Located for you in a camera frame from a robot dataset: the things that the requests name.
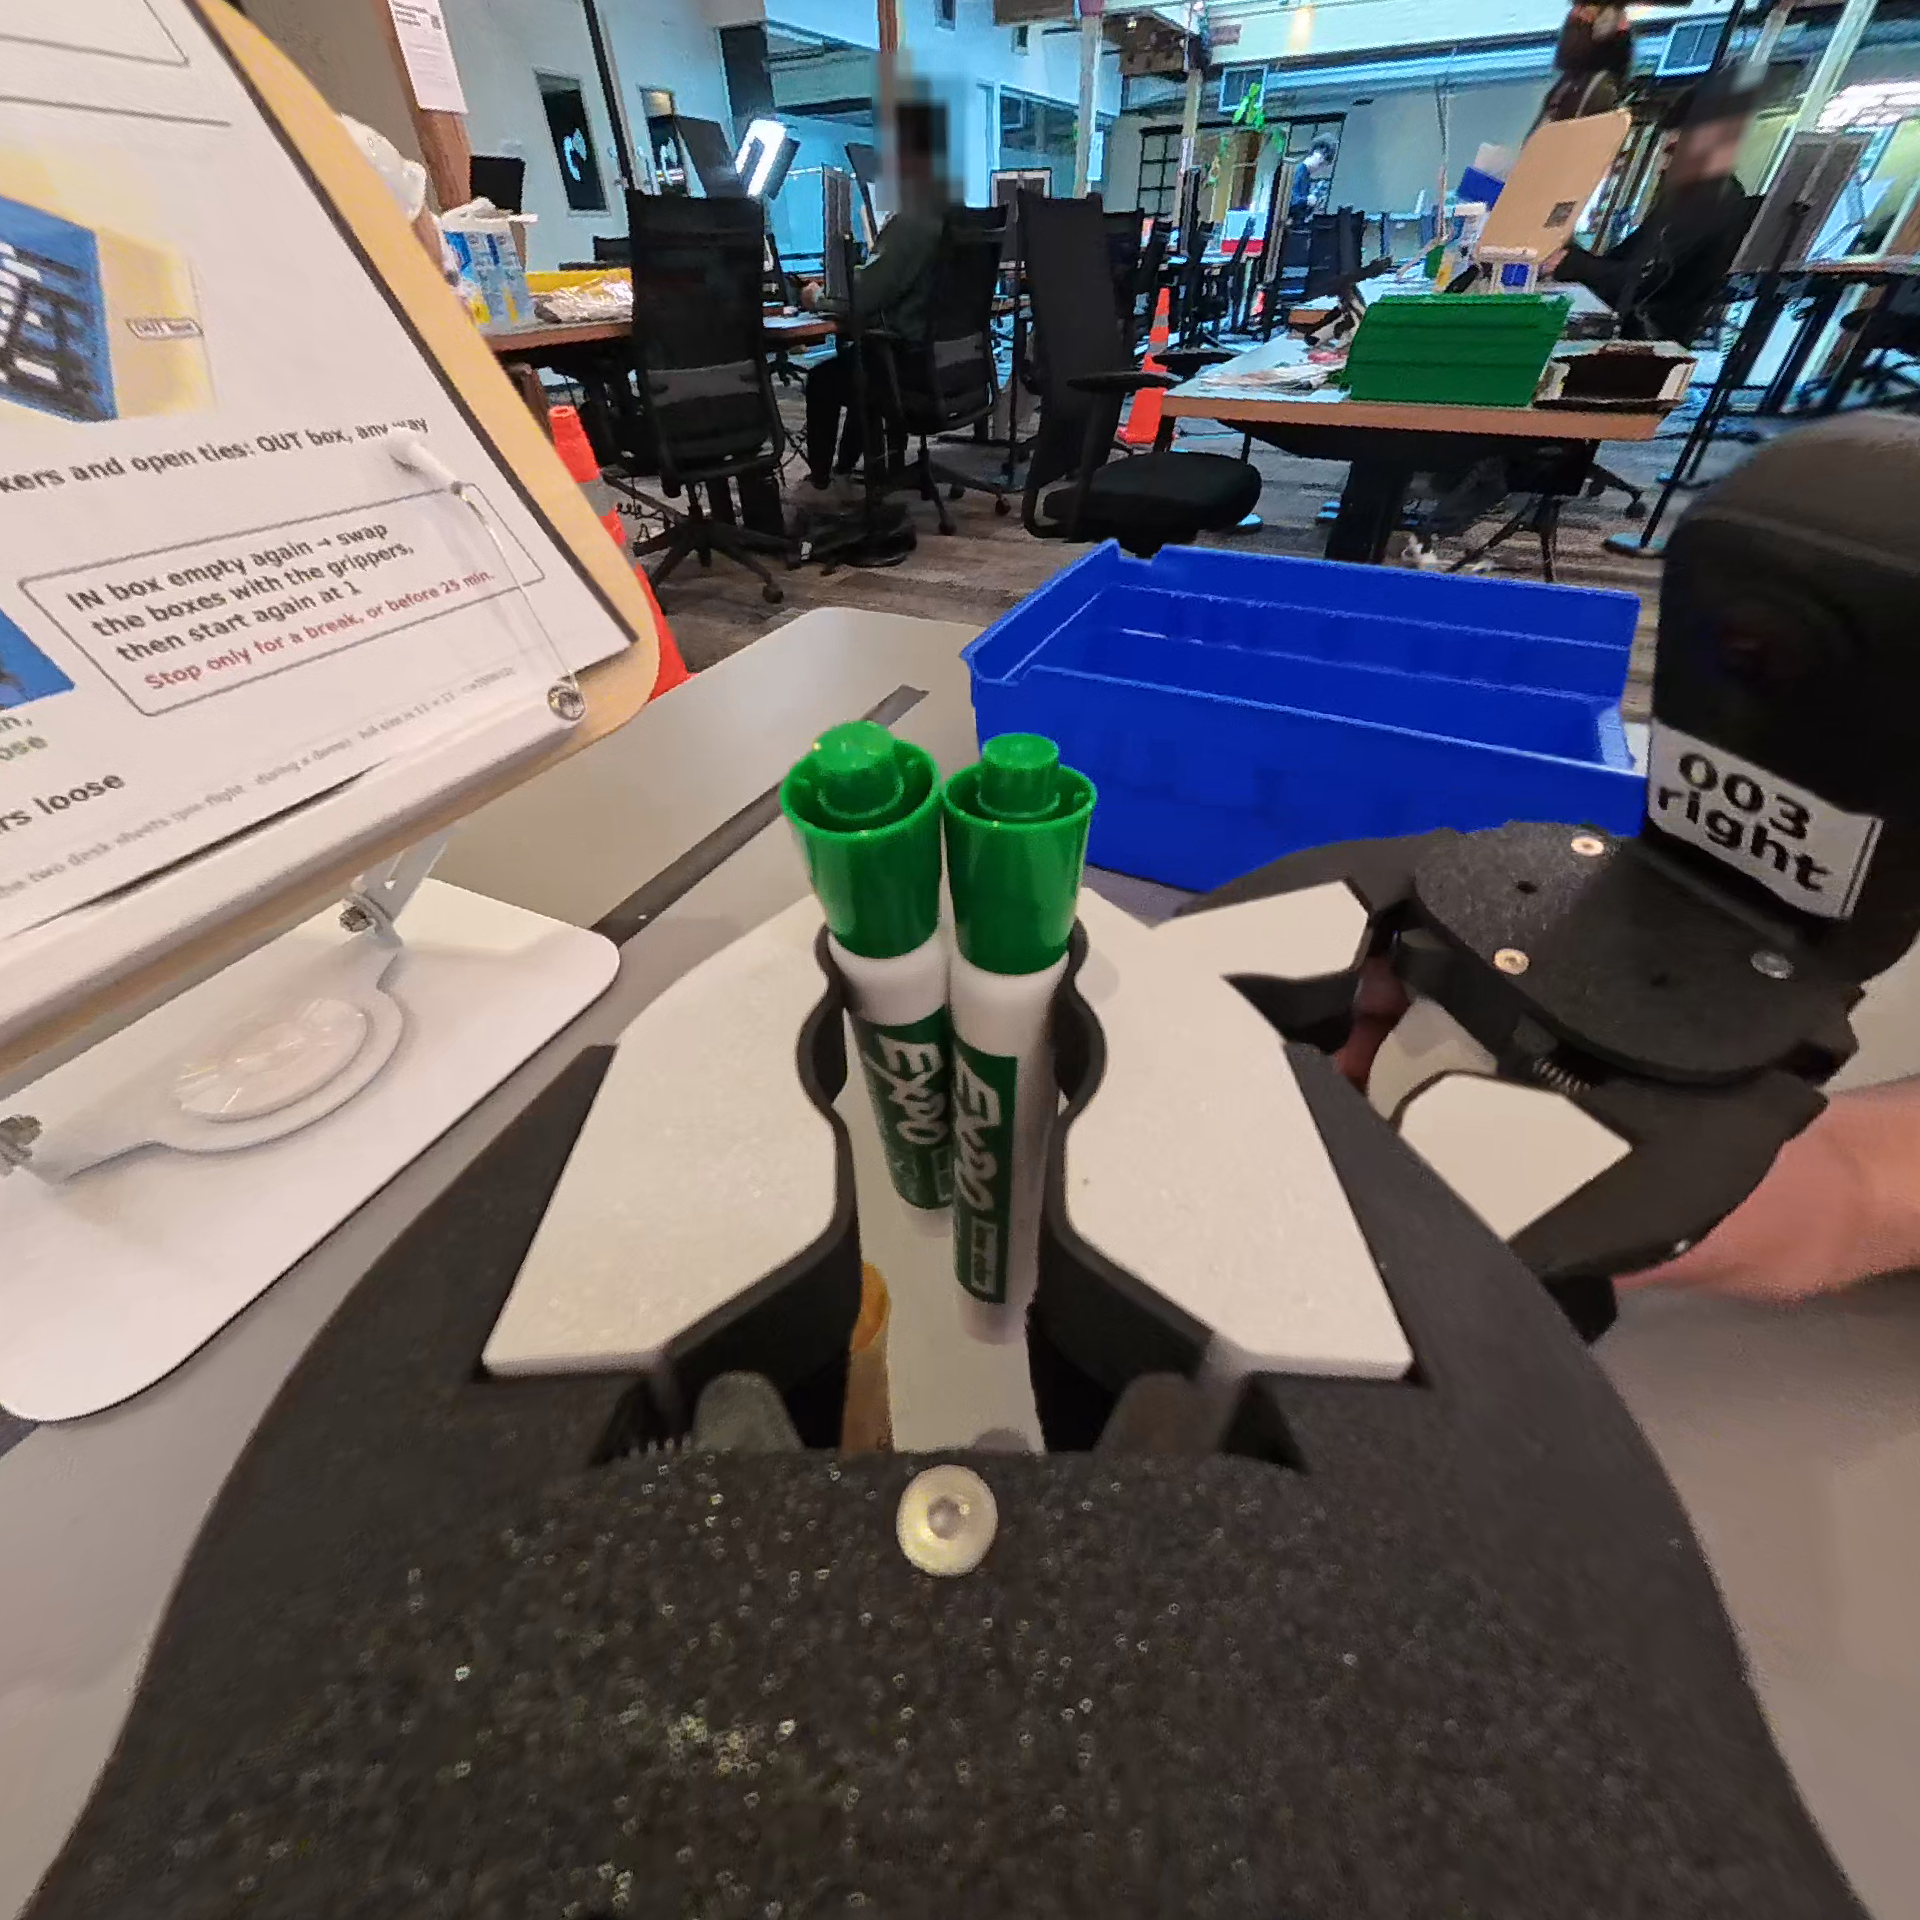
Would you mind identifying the green bin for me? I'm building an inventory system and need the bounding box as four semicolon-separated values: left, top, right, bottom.
1339;293;1575;407

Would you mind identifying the green dry erase marker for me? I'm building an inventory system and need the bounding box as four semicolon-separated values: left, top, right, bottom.
941;731;1099;1345
779;720;954;1208

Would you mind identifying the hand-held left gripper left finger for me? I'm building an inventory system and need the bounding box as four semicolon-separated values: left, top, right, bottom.
481;895;869;1451

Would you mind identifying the yellow highlighter marker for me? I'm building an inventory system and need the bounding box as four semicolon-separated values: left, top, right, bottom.
844;1264;896;1453

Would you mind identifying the person's right hand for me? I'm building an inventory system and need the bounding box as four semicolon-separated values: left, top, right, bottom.
1333;960;1920;1307

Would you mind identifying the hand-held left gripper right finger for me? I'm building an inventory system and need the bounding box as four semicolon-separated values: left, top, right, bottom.
1028;888;1420;1451

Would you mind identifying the wooden work table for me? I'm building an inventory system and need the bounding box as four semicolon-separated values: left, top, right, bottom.
1161;335;1700;565

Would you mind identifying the black logo poster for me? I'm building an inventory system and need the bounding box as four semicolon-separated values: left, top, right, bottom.
535;71;611;214

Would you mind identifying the printed instruction sheet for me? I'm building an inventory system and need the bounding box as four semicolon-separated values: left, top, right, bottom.
0;0;633;939

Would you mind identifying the pack of water bottles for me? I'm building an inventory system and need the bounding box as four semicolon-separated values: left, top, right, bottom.
441;193;538;327

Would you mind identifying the black office chair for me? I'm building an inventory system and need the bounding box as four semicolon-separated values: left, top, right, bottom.
1019;191;1265;547
623;186;797;606

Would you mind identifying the grey desk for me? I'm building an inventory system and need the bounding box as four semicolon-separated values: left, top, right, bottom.
0;608;1920;1920

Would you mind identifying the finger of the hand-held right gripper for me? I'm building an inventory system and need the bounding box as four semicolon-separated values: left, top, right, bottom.
1147;881;1402;1056
1368;995;1635;1242

